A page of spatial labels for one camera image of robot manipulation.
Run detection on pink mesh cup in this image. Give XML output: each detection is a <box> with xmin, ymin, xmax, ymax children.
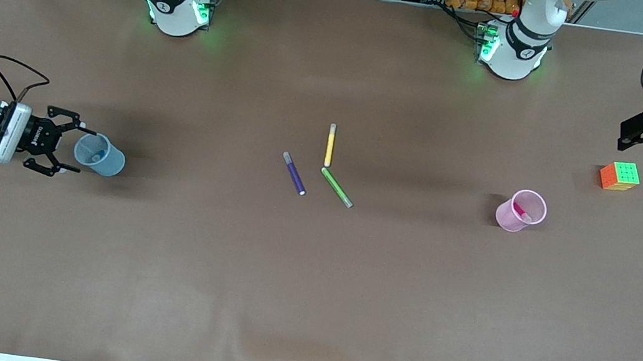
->
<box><xmin>493</xmin><ymin>186</ymin><xmax>550</xmax><ymax>237</ymax></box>

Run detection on green marker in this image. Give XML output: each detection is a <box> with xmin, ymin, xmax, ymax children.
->
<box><xmin>317</xmin><ymin>167</ymin><xmax>358</xmax><ymax>209</ymax></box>

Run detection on yellow marker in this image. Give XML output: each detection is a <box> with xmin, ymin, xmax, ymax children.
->
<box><xmin>323</xmin><ymin>123</ymin><xmax>338</xmax><ymax>168</ymax></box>

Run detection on colourful puzzle cube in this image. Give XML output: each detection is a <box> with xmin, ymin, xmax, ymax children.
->
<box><xmin>597</xmin><ymin>158</ymin><xmax>643</xmax><ymax>195</ymax></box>

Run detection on purple marker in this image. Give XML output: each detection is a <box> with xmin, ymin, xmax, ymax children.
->
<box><xmin>277</xmin><ymin>151</ymin><xmax>311</xmax><ymax>197</ymax></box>

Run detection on light blue mesh cup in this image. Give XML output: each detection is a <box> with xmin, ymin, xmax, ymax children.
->
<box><xmin>70</xmin><ymin>130</ymin><xmax>130</xmax><ymax>180</ymax></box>

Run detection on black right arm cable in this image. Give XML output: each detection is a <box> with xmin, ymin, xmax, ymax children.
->
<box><xmin>0</xmin><ymin>54</ymin><xmax>54</xmax><ymax>106</ymax></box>

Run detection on pink marker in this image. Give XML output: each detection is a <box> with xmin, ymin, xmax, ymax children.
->
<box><xmin>510</xmin><ymin>201</ymin><xmax>535</xmax><ymax>223</ymax></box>

